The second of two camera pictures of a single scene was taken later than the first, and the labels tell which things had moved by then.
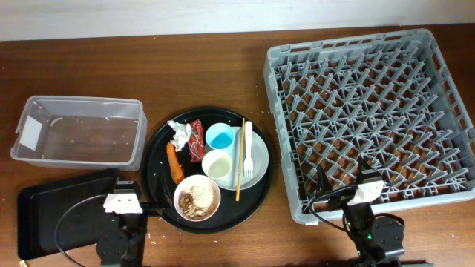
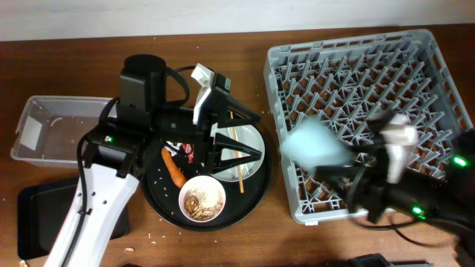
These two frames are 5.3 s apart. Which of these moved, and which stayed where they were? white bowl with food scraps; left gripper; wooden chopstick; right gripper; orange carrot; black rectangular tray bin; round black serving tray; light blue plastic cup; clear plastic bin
Moved: white bowl with food scraps; left gripper; right gripper; orange carrot; wooden chopstick; light blue plastic cup
Stayed: clear plastic bin; round black serving tray; black rectangular tray bin
